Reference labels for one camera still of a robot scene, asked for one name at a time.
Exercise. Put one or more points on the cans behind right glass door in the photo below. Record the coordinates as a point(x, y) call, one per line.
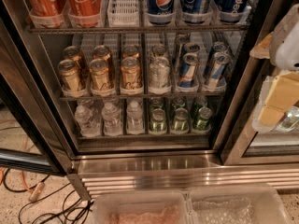
point(289, 120)

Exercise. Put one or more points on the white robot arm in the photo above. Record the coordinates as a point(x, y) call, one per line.
point(284, 55)

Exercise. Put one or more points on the silver can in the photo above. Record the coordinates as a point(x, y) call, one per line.
point(159, 50)
point(159, 73)

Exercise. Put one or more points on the rear right green can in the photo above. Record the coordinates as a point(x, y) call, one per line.
point(198, 102)

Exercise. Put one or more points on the left clear plastic bin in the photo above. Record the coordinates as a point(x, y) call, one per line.
point(141, 207)

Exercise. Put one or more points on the water bottle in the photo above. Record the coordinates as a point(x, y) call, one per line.
point(89, 126)
point(135, 121)
point(112, 119)

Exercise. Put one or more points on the front middle green can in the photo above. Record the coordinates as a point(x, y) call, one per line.
point(179, 122)

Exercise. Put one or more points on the red bull can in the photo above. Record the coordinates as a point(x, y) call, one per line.
point(191, 48)
point(188, 70)
point(217, 46)
point(216, 68)

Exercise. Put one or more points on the empty white plastic can tray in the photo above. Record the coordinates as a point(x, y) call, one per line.
point(123, 13)

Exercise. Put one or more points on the front silver can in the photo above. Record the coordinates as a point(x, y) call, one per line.
point(159, 73)

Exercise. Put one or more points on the red coca-cola can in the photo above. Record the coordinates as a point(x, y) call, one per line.
point(49, 9)
point(86, 13)

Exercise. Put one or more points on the front right red bull can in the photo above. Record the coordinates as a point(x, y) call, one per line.
point(216, 68)

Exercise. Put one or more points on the front left green can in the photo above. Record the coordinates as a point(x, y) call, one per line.
point(157, 122)

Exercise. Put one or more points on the rear middle green can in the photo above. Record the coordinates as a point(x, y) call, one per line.
point(178, 102)

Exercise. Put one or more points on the gold can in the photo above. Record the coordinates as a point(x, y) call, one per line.
point(102, 80)
point(104, 52)
point(131, 73)
point(131, 51)
point(70, 75)
point(75, 54)

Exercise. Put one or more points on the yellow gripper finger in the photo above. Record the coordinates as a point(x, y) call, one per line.
point(262, 50)
point(282, 95)

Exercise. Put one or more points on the front left red bull can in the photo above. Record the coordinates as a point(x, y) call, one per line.
point(188, 70)

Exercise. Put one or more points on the rear left green can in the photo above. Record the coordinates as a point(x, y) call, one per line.
point(156, 103)

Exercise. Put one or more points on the right water bottle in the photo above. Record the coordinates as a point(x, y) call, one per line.
point(135, 121)

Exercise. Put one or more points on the left water bottle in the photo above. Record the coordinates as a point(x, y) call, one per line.
point(89, 126)

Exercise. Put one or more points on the open fridge glass door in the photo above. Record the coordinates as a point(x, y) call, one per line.
point(21, 90)

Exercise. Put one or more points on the front left gold can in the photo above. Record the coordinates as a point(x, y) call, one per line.
point(70, 75)

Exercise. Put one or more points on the front right green can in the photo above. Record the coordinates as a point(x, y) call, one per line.
point(202, 119)

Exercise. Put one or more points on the rear left red bull can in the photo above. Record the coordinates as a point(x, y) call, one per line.
point(191, 48)

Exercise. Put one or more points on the left red coca-cola can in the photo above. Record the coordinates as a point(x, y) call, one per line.
point(49, 9)

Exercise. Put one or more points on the rear left gold can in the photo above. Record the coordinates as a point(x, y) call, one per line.
point(75, 54)

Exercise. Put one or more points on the middle water bottle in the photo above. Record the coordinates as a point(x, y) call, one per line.
point(112, 119)

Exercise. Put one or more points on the right clear plastic bin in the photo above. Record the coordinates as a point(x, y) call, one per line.
point(237, 204)

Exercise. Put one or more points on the right red coca-cola can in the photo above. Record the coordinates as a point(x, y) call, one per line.
point(86, 13)

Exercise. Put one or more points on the rear right red bull can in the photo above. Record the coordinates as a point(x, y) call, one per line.
point(217, 46)

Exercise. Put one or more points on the stainless steel display fridge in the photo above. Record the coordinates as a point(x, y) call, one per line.
point(230, 153)

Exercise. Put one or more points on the green can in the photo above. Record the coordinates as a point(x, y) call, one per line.
point(198, 102)
point(156, 103)
point(178, 102)
point(179, 122)
point(157, 122)
point(202, 119)

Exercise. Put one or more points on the clear plastic bin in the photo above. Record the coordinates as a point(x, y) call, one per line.
point(237, 204)
point(141, 207)

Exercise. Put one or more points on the rear silver can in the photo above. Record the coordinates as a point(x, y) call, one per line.
point(159, 50)

